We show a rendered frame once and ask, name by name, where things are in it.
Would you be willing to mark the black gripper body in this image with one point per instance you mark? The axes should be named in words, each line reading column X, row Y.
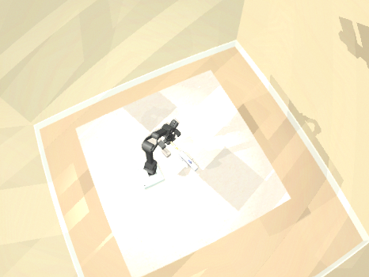
column 168, row 140

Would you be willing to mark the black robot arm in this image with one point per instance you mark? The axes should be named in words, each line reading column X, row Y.
column 167, row 132

